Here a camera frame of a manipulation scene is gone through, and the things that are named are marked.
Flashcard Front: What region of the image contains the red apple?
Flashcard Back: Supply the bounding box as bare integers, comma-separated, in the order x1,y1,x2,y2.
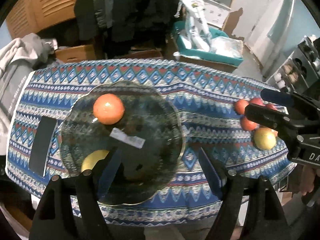
249,98,264,106
265,103,277,111

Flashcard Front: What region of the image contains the yellow pear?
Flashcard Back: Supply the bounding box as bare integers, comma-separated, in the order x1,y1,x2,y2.
253,128,277,150
81,150,109,172

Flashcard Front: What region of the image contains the small tangerine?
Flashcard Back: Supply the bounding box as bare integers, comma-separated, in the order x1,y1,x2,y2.
240,116,258,131
234,99,249,115

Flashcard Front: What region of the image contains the large orange front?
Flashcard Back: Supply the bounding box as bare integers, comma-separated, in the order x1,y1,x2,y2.
93,94,125,125

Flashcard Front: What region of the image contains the large orange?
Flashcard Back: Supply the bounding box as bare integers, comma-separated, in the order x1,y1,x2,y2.
93,94,125,125
259,125,278,137

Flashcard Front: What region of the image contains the right hand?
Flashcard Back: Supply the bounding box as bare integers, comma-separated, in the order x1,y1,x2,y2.
299,166,319,196

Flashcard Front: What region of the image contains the shoe rack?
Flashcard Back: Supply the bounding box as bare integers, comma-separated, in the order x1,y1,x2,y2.
266,35,319,94

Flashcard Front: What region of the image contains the patterned blue tablecloth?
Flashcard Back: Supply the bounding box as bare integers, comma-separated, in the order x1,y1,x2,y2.
6,59,295,226

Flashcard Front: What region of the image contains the clear plastic bag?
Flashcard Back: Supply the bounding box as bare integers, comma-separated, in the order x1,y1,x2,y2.
210,36,244,58

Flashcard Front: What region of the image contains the black phone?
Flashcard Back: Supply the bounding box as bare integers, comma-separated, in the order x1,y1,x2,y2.
29,116,57,177

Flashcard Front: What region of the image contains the white door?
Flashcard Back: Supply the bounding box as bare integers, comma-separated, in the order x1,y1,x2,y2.
226,0,284,42

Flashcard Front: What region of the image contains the cardboard box under teal box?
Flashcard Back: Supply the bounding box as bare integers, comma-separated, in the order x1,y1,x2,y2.
175,55,237,73

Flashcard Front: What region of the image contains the dark glass fruit plate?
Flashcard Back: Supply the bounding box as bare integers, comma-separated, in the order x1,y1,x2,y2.
60,81,185,205

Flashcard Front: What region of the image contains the white patterned drawer box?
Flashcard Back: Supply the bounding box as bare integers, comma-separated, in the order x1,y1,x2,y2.
203,0,231,29

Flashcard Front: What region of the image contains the teal storage box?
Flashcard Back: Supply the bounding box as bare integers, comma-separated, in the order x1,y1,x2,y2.
171,21,244,67

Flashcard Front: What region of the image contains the white rice bag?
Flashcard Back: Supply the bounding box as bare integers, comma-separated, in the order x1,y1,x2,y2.
174,0,212,52

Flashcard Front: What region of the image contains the wooden drawer box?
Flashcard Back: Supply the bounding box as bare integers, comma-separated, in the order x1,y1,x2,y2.
55,44,97,63

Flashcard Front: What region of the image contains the pile of grey clothes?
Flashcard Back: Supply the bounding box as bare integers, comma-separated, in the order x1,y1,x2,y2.
1,33,61,155

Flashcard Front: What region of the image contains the black hanging coat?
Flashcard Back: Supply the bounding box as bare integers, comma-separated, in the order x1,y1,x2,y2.
74,0,179,59

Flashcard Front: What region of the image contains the wooden louvered wardrobe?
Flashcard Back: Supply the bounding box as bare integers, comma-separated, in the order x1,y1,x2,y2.
5,0,76,39

